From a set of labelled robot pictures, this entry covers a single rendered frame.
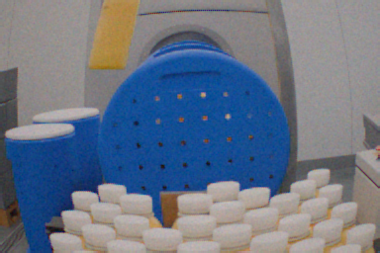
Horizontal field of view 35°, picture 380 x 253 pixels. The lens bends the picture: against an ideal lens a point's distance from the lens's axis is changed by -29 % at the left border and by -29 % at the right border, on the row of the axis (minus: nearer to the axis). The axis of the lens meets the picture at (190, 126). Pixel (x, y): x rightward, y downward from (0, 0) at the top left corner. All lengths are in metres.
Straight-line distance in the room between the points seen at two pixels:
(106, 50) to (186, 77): 0.13
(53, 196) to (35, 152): 0.13
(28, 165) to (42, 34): 4.69
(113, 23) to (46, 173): 0.83
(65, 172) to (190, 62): 0.86
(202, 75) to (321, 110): 5.17
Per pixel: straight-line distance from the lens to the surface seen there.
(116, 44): 1.12
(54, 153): 1.89
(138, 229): 0.77
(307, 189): 0.89
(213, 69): 1.12
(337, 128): 6.32
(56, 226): 1.04
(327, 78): 6.27
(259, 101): 1.13
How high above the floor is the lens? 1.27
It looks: 7 degrees down
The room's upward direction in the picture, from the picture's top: 3 degrees counter-clockwise
